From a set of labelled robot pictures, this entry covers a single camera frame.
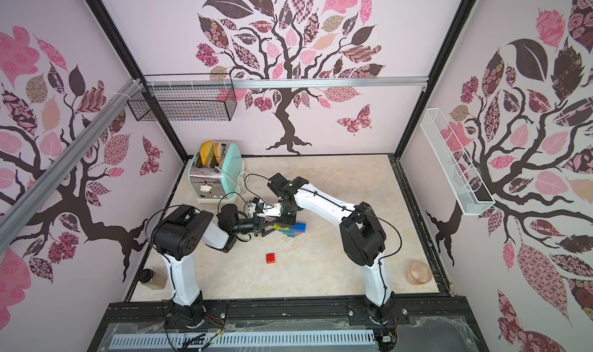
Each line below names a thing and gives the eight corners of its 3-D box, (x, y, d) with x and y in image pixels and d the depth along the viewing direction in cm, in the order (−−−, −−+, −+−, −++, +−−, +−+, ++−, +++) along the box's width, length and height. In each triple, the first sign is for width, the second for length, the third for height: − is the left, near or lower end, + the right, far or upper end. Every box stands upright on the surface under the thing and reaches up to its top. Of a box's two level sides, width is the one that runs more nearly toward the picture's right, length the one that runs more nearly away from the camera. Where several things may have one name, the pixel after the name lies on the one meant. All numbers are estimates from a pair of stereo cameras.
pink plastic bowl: (404, 287, 81) (412, 281, 76) (399, 267, 86) (406, 260, 80) (428, 287, 81) (438, 281, 76) (422, 267, 86) (430, 260, 80)
